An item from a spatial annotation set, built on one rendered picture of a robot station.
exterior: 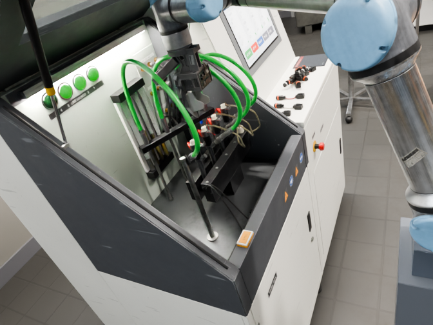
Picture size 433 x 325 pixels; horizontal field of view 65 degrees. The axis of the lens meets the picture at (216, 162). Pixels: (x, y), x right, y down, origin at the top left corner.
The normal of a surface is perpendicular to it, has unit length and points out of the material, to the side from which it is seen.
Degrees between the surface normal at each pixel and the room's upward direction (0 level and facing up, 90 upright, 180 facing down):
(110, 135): 90
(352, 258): 0
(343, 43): 83
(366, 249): 0
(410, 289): 90
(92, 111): 90
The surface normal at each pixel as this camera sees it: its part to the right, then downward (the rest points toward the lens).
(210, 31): 0.78, -0.14
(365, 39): -0.68, 0.45
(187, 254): -0.43, 0.60
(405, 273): -0.26, -0.80
